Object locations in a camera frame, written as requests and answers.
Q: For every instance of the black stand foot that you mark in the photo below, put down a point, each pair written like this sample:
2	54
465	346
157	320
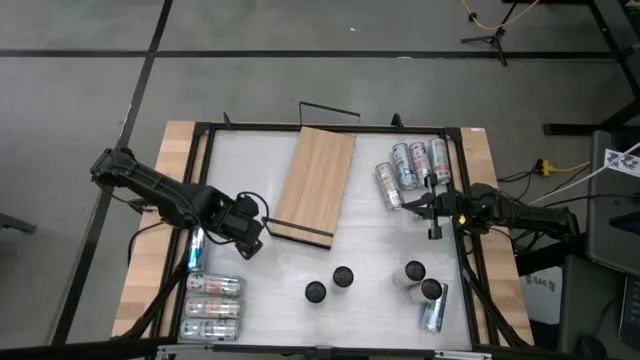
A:
15	222

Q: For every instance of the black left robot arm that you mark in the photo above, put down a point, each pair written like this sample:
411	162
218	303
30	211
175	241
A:
150	184

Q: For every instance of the black metal stand frame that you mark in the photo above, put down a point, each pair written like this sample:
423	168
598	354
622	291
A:
575	129

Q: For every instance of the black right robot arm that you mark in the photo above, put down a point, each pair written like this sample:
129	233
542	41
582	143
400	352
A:
530	217

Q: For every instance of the silver camera mount bar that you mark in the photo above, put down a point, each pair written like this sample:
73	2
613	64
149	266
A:
322	352

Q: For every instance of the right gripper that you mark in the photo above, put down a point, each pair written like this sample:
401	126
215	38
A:
450	206

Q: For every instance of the white labelled box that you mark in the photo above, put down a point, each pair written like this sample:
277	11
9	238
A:
542	295

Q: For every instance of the black frame clamp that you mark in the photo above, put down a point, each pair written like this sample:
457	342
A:
396	120
227	120

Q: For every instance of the grey equipment case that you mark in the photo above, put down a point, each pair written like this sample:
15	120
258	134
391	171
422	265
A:
607	225

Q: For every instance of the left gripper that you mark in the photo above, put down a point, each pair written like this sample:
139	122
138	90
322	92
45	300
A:
237	222

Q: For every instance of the dark grey bin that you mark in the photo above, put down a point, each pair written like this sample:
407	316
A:
590	310

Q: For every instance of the white paper marker tag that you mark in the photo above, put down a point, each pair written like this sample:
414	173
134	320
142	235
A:
622	162

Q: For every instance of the black tripod stand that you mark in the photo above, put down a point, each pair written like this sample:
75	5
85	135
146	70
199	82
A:
495	42

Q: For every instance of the black metal table frame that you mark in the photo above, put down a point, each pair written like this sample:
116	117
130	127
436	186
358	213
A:
260	126

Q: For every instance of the silver blue Red Bull can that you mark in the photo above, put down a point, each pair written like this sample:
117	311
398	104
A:
196	252
434	317

